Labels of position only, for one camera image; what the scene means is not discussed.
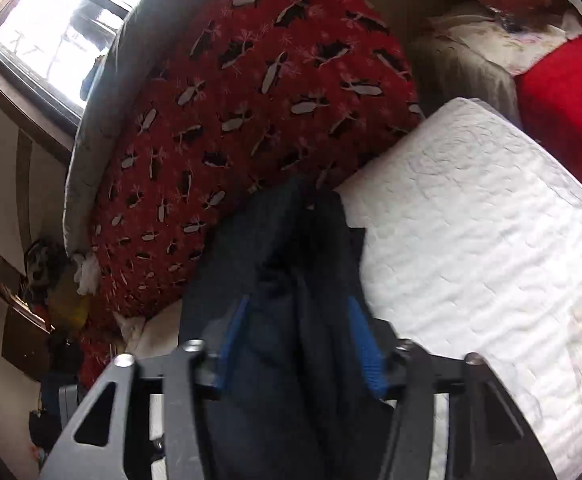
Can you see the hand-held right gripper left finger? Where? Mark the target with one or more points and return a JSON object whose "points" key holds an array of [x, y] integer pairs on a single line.
{"points": [[233, 342]]}

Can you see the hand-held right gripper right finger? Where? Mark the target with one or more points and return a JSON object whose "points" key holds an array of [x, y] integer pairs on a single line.
{"points": [[366, 347]]}

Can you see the red cushion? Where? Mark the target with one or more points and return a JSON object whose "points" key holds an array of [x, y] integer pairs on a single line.
{"points": [[571, 100]]}

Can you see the yellow box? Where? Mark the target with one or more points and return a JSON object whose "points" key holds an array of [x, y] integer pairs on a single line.
{"points": [[66, 305]]}

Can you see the white quilted bed cover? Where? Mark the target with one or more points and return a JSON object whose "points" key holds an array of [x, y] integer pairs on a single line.
{"points": [[471, 235]]}

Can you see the white papers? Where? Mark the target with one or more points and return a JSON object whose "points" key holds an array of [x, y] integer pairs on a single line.
{"points": [[143, 332]]}

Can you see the black and white patterned cloth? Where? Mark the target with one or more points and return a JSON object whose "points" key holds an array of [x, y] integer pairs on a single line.
{"points": [[41, 262]]}

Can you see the red penguin print blanket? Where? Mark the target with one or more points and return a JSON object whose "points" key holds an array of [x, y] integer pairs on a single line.
{"points": [[251, 100]]}

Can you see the white plastic bag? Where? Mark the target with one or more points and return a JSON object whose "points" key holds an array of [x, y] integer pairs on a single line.
{"points": [[88, 272]]}

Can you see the dark wooden furniture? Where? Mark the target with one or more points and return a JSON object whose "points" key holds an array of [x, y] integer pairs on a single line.
{"points": [[23, 340]]}

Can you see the window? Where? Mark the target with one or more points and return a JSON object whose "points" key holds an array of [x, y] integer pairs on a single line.
{"points": [[46, 35]]}

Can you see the grey pillow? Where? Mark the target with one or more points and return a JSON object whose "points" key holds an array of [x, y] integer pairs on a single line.
{"points": [[121, 85]]}

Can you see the white floral sheet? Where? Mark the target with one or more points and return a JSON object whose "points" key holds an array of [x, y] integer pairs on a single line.
{"points": [[476, 40]]}

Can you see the navy zip jacket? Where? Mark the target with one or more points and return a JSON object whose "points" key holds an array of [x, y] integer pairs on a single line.
{"points": [[291, 310]]}

